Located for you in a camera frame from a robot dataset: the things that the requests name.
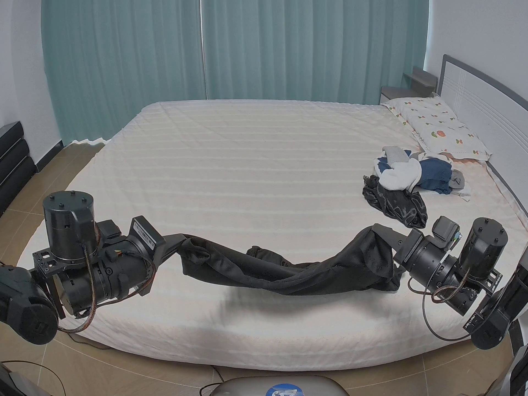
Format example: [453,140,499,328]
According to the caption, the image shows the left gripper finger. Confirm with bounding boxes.
[159,233,187,264]

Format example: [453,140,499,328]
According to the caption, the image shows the blue-green curtain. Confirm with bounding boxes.
[200,0,430,105]
[41,0,207,145]

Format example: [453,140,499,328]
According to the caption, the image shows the bed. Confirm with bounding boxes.
[21,54,528,372]

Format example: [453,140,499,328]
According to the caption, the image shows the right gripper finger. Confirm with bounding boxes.
[372,223,411,252]

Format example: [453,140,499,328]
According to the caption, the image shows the black chest of drawers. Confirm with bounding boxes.
[0,121,38,218]

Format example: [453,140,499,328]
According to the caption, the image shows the black T-shirt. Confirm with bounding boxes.
[179,225,407,297]

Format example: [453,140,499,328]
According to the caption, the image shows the white printed pillow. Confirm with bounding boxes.
[381,95,493,162]

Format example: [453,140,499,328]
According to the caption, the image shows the grey bedside table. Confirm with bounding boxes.
[380,66,437,104]

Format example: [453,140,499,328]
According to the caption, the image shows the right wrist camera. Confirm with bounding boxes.
[430,216,462,248]

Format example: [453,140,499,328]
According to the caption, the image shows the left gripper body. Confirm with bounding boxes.
[62,216,166,317]

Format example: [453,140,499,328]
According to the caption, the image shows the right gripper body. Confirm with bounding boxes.
[393,228,471,314]

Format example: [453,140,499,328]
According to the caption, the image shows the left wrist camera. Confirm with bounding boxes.
[97,219,123,248]

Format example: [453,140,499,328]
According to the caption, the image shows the black cable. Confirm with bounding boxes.
[200,365,225,396]
[422,285,475,342]
[0,358,66,396]
[68,332,110,350]

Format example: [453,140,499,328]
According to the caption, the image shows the pile of clothes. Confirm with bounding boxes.
[362,146,471,229]

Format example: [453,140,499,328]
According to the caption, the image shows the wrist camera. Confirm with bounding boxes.
[97,219,123,248]
[430,216,462,248]

